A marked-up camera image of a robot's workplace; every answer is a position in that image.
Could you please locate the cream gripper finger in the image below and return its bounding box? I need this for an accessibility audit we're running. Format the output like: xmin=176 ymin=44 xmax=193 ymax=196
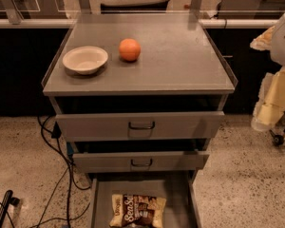
xmin=250 ymin=27 xmax=275 ymax=51
xmin=251 ymin=73 xmax=285 ymax=132

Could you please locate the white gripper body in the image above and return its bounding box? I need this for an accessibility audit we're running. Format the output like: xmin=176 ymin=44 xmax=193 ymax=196
xmin=260 ymin=66 xmax=285 ymax=112

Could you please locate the brown sea salt chip bag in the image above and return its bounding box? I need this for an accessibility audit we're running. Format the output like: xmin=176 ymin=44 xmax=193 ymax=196
xmin=109 ymin=194 xmax=166 ymax=228

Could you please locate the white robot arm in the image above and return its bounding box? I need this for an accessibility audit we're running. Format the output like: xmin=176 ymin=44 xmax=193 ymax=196
xmin=250 ymin=13 xmax=285 ymax=132

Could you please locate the grey top drawer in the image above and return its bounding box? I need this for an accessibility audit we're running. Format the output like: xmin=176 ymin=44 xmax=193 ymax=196
xmin=56 ymin=111 xmax=224 ymax=142

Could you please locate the grey drawer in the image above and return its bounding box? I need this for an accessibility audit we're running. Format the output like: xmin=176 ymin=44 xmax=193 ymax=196
xmin=87 ymin=174 xmax=200 ymax=228
xmin=56 ymin=111 xmax=224 ymax=142
xmin=73 ymin=151 xmax=209 ymax=173

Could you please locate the grey bottom drawer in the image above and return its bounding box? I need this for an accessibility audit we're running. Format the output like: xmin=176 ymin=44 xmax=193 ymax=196
xmin=87 ymin=174 xmax=200 ymax=228

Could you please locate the grey metal drawer cabinet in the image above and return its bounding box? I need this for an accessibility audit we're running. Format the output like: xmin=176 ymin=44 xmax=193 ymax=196
xmin=41 ymin=12 xmax=239 ymax=182

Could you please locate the grey middle drawer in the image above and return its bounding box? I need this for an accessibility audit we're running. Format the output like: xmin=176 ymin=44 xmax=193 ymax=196
xmin=73 ymin=151 xmax=209 ymax=173

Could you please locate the black stand with wheel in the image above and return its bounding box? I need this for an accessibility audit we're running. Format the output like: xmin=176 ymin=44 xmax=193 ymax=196
xmin=270 ymin=115 xmax=285 ymax=146

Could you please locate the black chair back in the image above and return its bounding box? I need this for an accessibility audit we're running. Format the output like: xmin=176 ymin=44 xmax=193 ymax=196
xmin=100 ymin=0 xmax=171 ymax=14

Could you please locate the orange fruit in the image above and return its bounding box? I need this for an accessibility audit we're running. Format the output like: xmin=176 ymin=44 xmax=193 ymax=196
xmin=119 ymin=38 xmax=141 ymax=62

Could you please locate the white paper bowl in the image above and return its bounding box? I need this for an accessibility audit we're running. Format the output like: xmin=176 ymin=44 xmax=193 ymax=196
xmin=63 ymin=46 xmax=108 ymax=75

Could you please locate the black bar on floor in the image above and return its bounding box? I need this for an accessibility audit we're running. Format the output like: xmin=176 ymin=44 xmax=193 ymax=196
xmin=0 ymin=190 xmax=20 ymax=228

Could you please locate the black floor cable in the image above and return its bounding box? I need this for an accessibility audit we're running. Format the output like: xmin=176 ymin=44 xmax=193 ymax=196
xmin=28 ymin=168 xmax=92 ymax=228
xmin=37 ymin=115 xmax=74 ymax=228

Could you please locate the white horizontal rail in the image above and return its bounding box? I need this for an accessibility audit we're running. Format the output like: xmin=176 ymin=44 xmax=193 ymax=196
xmin=0 ymin=19 xmax=277 ymax=29

